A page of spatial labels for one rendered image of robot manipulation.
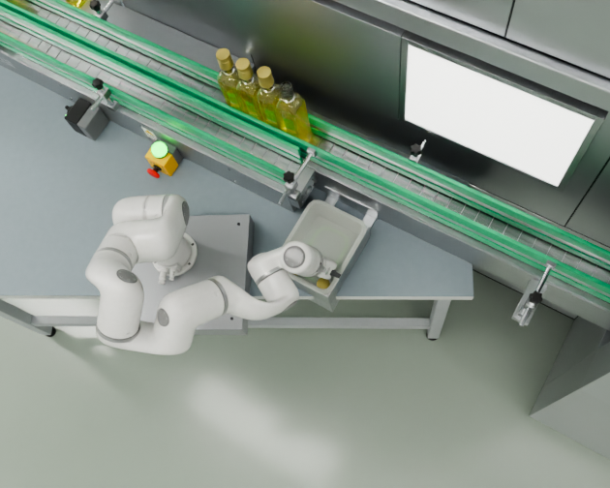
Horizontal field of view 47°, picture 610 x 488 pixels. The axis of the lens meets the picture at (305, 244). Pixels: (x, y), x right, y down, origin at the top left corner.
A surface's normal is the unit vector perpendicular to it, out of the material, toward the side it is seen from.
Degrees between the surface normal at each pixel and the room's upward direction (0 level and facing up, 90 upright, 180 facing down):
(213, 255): 3
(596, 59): 90
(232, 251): 3
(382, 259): 0
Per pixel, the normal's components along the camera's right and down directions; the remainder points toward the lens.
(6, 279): -0.11, -0.33
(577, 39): -0.50, 0.83
